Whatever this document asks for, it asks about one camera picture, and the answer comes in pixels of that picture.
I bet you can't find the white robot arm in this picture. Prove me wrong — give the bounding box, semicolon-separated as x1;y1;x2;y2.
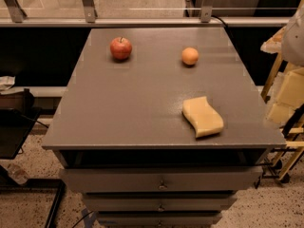
260;7;304;125

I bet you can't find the orange fruit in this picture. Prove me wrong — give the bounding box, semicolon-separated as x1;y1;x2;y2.
181;47;199;66

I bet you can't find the metal railing frame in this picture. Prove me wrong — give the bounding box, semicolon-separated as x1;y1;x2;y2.
0;0;303;28

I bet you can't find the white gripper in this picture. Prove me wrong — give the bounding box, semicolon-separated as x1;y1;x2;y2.
265;66;304;124

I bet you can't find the grey drawer cabinet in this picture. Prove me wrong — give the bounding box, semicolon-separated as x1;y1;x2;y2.
43;28;285;228

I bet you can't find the yellow wooden ladder frame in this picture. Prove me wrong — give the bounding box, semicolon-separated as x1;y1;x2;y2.
259;0;304;183

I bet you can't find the black side table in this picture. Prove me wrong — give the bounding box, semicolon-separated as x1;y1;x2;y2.
0;88;41;160

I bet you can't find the red apple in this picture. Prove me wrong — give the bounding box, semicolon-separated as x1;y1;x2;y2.
110;37;132;60

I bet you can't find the yellow sponge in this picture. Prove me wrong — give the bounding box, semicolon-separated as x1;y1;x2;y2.
182;96;224;138

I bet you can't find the black cable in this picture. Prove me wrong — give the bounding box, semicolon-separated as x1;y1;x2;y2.
211;14;237;45

